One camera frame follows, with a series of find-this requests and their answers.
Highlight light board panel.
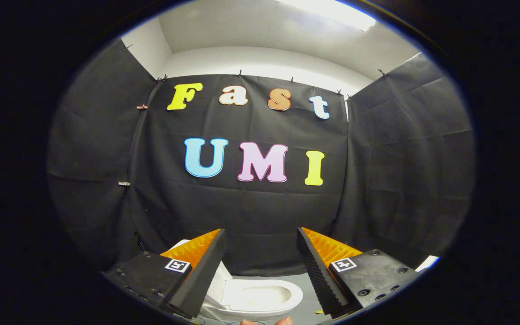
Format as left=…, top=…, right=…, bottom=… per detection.
left=416, top=255, right=440, bottom=272

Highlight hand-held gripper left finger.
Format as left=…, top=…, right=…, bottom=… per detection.
left=102, top=229, right=227, bottom=320

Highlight white toilet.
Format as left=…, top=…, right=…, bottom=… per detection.
left=169, top=239, right=297, bottom=322

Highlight row of small black clips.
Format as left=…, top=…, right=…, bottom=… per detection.
left=124, top=43, right=387, bottom=102

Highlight black backdrop cloth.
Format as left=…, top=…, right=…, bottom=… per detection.
left=47, top=38, right=476, bottom=277

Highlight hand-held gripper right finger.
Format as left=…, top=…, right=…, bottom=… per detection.
left=297, top=227, right=423, bottom=317

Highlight white toilet seat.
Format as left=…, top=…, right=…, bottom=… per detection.
left=221, top=279, right=304, bottom=315

